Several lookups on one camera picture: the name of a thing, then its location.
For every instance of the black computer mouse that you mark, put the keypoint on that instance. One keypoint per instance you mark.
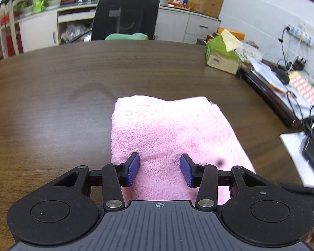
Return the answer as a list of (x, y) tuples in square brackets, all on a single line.
[(283, 77)]

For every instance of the small potted plant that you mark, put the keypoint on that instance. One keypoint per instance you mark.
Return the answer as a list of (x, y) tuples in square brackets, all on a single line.
[(22, 7)]

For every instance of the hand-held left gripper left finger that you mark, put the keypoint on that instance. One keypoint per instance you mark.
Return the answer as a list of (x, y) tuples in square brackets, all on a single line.
[(133, 169)]

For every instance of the green seat cushion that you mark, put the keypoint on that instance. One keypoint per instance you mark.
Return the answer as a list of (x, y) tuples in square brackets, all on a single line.
[(125, 36)]

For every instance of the black office chair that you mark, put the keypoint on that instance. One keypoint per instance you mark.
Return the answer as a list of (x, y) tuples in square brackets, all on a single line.
[(136, 15)]

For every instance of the orange box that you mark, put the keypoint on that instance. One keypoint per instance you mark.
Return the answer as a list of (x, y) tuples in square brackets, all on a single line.
[(238, 34)]

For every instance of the clear plastic bags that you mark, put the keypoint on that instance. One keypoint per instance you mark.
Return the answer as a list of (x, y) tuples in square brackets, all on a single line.
[(76, 32)]

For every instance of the green tissue box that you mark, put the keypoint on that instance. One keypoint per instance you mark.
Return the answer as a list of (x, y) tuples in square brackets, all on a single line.
[(219, 55)]

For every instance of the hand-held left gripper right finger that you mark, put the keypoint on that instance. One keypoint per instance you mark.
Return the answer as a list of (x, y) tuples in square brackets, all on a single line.
[(186, 170)]

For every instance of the white paper sheet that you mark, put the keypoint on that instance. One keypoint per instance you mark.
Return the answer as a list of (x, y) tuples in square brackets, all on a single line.
[(294, 151)]

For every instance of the pink towel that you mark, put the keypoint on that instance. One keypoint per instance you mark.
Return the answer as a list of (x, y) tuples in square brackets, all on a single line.
[(167, 125)]

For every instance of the open brown cardboard boxes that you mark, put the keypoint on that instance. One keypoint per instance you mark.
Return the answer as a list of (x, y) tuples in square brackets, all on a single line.
[(208, 2)]

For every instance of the black plug adapter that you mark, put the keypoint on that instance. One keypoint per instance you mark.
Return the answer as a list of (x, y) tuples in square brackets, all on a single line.
[(301, 62)]

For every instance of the loose white papers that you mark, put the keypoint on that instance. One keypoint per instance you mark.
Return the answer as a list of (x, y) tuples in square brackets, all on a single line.
[(264, 72)]

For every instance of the orange label sticker sheet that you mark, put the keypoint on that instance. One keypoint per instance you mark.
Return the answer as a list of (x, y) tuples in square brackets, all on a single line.
[(303, 86)]

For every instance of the bright green bag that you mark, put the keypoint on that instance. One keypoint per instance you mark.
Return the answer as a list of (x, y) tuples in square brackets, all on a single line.
[(39, 6)]

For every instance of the white sideboard cabinet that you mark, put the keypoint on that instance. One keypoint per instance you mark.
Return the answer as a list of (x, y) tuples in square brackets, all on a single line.
[(172, 23)]

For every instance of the dark brown folders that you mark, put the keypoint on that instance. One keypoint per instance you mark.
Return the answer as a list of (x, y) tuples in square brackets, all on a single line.
[(267, 96)]

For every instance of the white power strip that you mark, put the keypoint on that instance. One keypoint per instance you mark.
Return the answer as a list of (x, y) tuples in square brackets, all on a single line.
[(302, 34)]

